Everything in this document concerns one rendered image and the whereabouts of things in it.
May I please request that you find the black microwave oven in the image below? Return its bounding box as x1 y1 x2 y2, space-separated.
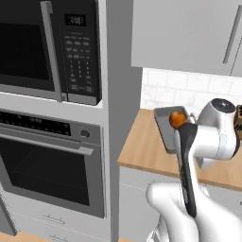
0 0 104 107

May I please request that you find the steel built-in oven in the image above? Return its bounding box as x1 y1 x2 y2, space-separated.
0 108 107 219

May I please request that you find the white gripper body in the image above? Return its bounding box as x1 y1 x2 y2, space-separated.
196 156 219 170

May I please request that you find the steel oven door handle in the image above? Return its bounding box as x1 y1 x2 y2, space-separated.
0 131 95 157

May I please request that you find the grey drawer handle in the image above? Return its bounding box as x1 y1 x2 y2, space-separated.
42 214 66 225
48 233 70 242

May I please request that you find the orange brown food piece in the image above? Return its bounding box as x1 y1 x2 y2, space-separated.
168 110 189 130

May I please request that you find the grey microwave door handle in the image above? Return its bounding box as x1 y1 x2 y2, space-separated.
40 0 64 104

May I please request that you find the grey cupboard door handle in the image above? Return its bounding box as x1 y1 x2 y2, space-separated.
222 4 242 65

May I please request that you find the grey tall appliance cabinet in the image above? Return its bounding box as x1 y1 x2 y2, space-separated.
0 0 144 242

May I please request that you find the white base cabinet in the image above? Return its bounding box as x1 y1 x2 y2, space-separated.
118 165 242 242

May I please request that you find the grey wall cupboard door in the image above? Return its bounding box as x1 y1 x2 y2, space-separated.
130 0 242 78
230 40 242 78

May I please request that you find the grey rectangular container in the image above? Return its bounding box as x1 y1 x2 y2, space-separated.
153 105 191 155

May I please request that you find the brown knife block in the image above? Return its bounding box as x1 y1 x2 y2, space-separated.
233 104 242 139

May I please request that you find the grey oven knob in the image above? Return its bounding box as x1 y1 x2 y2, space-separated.
79 128 91 139

